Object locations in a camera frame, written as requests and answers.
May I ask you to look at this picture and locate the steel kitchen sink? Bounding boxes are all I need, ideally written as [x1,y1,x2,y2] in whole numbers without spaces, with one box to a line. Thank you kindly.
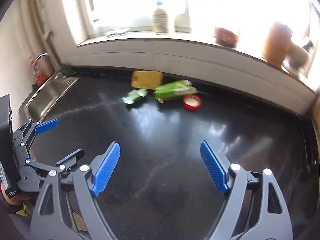
[22,74,79,122]

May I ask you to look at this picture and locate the left hand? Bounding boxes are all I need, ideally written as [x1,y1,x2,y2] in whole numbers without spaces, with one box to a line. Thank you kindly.
[0,182,33,207]

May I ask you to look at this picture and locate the yellow box below counter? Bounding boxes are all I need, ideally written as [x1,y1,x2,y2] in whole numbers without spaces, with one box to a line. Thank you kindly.
[16,203,32,217]

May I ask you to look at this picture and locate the red dish soap bottle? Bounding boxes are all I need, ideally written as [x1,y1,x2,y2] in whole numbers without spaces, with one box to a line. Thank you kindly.
[28,56,48,87]

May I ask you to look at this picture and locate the green scrub pad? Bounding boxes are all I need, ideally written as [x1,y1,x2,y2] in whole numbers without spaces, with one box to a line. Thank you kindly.
[60,63,75,76]

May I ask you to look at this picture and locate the red jar lid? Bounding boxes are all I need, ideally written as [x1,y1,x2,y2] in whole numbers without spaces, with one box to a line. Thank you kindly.
[183,94,202,111]

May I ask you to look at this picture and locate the chrome faucet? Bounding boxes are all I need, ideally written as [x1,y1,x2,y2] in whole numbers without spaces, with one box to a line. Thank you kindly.
[33,53,54,75]

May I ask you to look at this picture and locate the green cardboard box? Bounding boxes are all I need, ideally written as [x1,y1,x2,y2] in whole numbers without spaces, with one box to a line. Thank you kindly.
[153,80,197,103]

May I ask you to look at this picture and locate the yellow sponge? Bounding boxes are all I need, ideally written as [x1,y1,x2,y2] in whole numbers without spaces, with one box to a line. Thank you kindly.
[131,70,163,90]

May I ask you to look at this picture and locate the terracotta utensil crock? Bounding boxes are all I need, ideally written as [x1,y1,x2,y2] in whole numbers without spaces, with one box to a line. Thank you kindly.
[262,22,292,68]

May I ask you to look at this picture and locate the white mortar and pestle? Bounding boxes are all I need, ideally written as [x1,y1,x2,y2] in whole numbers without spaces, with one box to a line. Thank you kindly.
[284,36,315,76]

